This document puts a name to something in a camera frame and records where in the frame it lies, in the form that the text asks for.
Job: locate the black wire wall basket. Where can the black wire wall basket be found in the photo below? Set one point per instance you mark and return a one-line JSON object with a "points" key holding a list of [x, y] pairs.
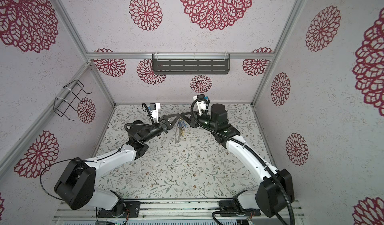
{"points": [[63, 104]]}

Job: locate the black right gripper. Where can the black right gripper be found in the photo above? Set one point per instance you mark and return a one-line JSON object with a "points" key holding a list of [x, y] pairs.
{"points": [[190, 121]]}

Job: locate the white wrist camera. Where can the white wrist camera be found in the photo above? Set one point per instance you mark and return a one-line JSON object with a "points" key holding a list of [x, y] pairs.
{"points": [[203, 105], [154, 111]]}

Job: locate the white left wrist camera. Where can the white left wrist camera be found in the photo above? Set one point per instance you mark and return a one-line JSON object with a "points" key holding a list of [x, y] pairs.
{"points": [[154, 111]]}

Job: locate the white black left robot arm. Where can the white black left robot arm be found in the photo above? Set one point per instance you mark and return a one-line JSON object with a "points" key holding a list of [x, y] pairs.
{"points": [[76, 186]]}

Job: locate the grey slotted wall shelf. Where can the grey slotted wall shelf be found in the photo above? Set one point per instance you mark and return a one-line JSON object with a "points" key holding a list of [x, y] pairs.
{"points": [[191, 64]]}

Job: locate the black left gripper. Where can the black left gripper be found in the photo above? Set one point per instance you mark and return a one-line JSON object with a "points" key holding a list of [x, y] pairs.
{"points": [[169, 124]]}

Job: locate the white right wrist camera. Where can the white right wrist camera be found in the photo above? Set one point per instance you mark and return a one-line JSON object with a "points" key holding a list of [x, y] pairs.
{"points": [[203, 105]]}

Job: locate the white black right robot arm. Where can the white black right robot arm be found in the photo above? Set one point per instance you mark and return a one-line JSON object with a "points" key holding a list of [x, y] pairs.
{"points": [[275, 191]]}

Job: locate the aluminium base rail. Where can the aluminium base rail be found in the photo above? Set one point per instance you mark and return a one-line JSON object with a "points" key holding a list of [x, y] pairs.
{"points": [[149, 210]]}

